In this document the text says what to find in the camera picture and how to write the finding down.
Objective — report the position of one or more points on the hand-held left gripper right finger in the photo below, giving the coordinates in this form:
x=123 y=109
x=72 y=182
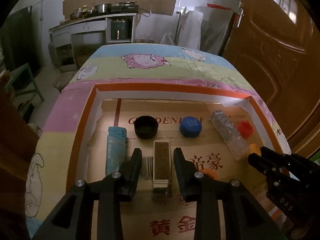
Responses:
x=178 y=160

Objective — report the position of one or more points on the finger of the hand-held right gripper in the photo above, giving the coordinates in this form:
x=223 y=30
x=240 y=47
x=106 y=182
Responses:
x=265 y=167
x=287 y=161

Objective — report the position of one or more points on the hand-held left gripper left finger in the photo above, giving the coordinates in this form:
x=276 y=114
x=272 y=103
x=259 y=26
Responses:
x=137 y=160

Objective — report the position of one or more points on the gold rectangular box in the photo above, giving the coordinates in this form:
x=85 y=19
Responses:
x=162 y=162

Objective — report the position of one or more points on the small orange bottle cap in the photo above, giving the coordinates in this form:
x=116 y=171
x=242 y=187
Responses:
x=254 y=149

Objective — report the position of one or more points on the light blue lighter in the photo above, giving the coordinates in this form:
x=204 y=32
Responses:
x=115 y=150

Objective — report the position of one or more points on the large orange black-label bottle cap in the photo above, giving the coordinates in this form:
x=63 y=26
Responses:
x=210 y=174

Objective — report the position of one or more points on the blue bottle cap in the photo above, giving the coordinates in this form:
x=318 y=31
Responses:
x=191 y=126

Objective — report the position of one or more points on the orange-rimmed cardboard box lid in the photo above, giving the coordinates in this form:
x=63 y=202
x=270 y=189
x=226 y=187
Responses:
x=225 y=180

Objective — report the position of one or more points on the red bottle cap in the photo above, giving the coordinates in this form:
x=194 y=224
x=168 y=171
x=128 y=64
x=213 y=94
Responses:
x=245 y=128

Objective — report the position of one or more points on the black bottle cap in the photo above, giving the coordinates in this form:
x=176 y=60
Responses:
x=146 y=127

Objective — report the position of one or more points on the brown wooden door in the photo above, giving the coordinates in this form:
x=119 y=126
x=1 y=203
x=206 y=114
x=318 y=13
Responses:
x=275 y=55

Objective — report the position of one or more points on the brown cushioned stool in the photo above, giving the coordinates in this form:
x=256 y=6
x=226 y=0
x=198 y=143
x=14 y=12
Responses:
x=63 y=80

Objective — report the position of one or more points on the metal pole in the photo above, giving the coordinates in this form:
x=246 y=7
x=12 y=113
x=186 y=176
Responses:
x=178 y=27

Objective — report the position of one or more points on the leaning clear plastic sheets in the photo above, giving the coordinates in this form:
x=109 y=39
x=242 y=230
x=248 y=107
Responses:
x=197 y=27

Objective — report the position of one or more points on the green metal stool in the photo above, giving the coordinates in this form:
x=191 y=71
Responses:
x=25 y=76

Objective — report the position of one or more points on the white kitchen counter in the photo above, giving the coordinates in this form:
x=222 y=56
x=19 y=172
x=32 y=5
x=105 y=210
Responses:
x=82 y=26

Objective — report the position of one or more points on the black induction cooker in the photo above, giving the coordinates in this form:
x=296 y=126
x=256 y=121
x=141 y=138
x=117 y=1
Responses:
x=125 y=7

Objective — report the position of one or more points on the small steel pot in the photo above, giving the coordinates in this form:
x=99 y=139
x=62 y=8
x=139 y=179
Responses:
x=90 y=12

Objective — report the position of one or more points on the steel cooking pot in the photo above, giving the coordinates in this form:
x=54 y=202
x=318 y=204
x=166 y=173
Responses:
x=102 y=8

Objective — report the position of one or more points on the steel pan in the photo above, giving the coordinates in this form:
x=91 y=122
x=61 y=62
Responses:
x=75 y=15

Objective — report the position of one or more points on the red paper strip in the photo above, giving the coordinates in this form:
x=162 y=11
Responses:
x=218 y=6

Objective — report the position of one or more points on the dark green cabinet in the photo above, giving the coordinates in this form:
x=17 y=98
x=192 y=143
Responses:
x=22 y=37

